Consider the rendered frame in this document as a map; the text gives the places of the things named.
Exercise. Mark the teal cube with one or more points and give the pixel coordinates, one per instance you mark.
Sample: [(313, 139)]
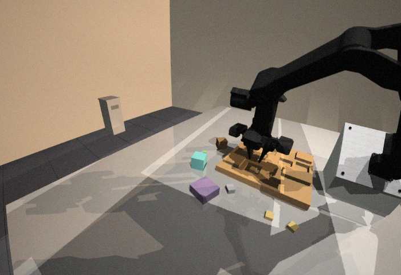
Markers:
[(199, 160)]

